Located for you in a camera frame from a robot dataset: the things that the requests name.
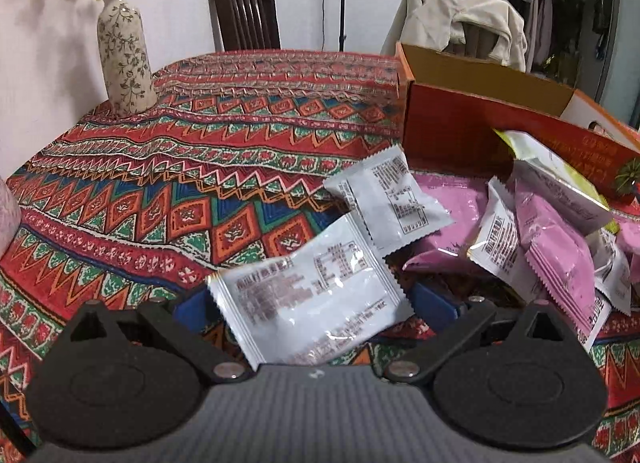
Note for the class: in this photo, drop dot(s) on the colourful patterned tablecloth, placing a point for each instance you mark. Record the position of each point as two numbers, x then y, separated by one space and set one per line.
200 143

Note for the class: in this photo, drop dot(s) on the yellow-green snack packet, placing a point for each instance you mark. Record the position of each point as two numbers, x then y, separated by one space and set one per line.
560 188

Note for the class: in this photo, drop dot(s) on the dusty pink hanging garments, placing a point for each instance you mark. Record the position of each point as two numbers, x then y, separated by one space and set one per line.
542 28

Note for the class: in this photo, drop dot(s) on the orange cardboard box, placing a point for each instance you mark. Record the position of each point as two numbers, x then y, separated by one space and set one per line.
450 133

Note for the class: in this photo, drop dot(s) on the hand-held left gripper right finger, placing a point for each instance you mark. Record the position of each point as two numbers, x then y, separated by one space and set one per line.
432 305

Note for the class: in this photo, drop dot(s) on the large pink snack packet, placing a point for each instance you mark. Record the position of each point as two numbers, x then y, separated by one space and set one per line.
450 213

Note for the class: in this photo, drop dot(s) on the dark wooden chair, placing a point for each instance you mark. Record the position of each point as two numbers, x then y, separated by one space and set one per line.
225 18

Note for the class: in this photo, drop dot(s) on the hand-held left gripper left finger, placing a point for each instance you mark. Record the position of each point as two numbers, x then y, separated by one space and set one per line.
192 313

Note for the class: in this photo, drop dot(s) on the floral ceramic vase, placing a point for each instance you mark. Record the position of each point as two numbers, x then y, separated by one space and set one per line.
125 58

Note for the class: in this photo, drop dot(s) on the small white snack packet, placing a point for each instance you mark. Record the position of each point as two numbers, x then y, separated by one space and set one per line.
497 243

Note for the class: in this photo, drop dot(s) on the brown wooden chair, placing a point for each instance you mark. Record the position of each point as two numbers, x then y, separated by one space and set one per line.
477 40

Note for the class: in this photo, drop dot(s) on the beige jacket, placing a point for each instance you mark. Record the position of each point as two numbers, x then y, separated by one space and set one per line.
435 8

